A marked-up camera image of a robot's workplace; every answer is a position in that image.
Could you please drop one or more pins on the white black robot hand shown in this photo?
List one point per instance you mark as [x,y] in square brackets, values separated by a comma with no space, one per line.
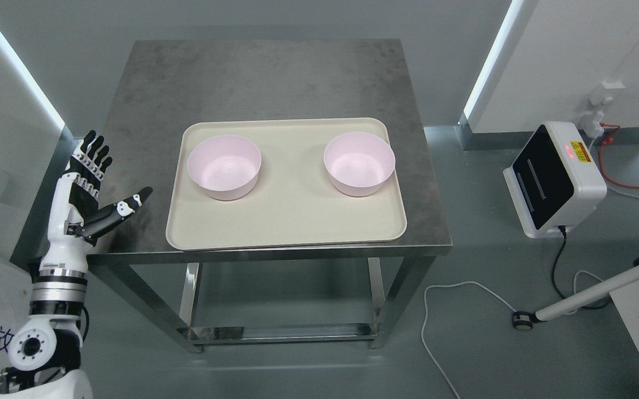
[76,220]

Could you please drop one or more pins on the pink bowl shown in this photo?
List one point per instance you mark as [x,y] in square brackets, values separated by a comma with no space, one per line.
[225,167]
[359,163]

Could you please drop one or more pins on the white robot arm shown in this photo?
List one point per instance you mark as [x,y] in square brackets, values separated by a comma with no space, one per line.
[45,354]

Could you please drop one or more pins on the steel table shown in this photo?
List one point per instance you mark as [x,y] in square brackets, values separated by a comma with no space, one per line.
[167,85]

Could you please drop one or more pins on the beige plastic tray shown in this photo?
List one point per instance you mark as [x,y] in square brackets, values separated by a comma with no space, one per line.
[293,203]

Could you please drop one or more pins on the white stand leg with caster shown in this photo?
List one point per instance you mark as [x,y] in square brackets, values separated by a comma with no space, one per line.
[524,320]

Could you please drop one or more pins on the white black device box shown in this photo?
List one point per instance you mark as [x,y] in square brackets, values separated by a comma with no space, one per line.
[554,181]

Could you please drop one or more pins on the white wall plug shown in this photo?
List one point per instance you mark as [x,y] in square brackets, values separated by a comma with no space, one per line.
[600,99]

